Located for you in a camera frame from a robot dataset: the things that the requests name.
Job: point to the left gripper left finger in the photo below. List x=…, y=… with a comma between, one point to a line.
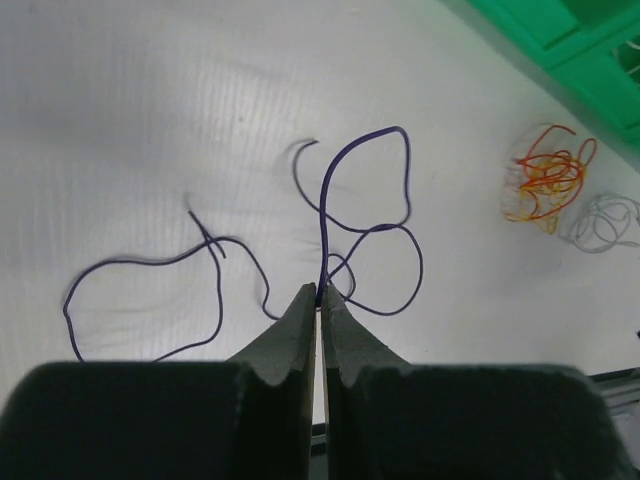
x=248, y=417

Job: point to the green compartment tray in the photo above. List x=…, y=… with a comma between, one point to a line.
x=591, y=48

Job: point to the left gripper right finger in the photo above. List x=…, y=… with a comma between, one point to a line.
x=391, y=419

